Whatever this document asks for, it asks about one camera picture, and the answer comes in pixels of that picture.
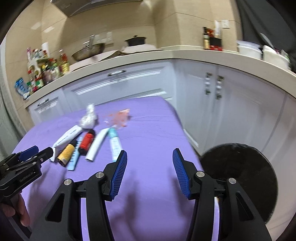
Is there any red thread spool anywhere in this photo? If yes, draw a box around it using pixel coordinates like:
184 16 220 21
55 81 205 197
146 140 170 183
78 129 95 156

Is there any range hood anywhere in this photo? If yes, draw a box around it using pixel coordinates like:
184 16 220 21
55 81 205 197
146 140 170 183
50 0 137 17

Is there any black backdrop cloth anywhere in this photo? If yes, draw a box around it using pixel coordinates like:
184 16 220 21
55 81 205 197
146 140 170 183
236 1 295 60

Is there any spice rack with bottles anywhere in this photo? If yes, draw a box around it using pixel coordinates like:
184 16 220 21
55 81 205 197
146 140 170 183
27 42 61 95

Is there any black clay pot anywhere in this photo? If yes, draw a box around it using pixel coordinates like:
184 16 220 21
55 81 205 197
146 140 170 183
126 35 146 47

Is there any light blue comb strip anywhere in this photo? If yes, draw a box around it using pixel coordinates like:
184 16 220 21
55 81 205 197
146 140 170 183
67 137 83 171

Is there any blue snack bag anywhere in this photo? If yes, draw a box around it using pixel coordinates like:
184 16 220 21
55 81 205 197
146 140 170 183
15 77 30 100

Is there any black lined trash bin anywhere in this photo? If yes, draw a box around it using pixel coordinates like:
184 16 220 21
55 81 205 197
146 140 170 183
200 143 278 222

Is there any dark sauce bottle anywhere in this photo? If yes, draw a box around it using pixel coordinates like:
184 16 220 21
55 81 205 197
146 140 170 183
203 27 210 50

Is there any white tub with spoon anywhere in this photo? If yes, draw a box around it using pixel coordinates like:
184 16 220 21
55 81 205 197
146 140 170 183
260 33 290 70

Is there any red black box holder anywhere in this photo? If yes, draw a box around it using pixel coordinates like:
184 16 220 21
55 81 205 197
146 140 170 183
207 20 223 51

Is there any white plastic container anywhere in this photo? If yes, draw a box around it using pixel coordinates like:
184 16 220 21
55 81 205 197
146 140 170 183
236 40 262 59

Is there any clear plastic bag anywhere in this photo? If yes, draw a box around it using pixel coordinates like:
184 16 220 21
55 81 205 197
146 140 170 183
79 103 98 129

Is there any cooking oil bottle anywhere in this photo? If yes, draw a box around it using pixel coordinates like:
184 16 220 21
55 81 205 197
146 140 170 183
58 49 70 76

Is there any white stick packet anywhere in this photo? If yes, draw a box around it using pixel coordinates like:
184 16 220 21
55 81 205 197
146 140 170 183
85 128 109 162

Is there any purple tablecloth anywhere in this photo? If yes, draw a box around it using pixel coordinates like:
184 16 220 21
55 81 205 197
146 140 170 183
13 97 203 240

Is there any orange printed zip bag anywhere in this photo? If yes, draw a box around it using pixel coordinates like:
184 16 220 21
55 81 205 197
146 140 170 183
104 108 130 128

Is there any steel wok pan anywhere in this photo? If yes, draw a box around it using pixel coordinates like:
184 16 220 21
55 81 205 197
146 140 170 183
72 35 105 61

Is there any teal white tube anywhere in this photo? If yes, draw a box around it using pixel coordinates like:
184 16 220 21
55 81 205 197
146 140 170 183
108 127 122 162

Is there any wall socket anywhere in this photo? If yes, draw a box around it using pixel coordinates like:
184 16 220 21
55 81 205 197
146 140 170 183
221 20 230 29

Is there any person's left hand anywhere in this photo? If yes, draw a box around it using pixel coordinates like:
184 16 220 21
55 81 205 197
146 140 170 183
1 193 31 227

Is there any long white sachet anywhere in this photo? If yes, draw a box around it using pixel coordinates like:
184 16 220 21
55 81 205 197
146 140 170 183
50 125 83 162

